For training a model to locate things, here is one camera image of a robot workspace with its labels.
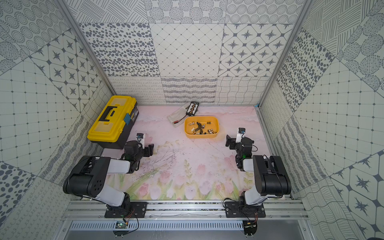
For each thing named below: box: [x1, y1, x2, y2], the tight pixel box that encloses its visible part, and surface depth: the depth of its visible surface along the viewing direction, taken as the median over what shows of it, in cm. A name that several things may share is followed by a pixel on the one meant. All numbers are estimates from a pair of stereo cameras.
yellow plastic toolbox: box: [87, 95, 140, 150], surface depth 91 cm
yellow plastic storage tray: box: [184, 116, 220, 139], surface depth 107 cm
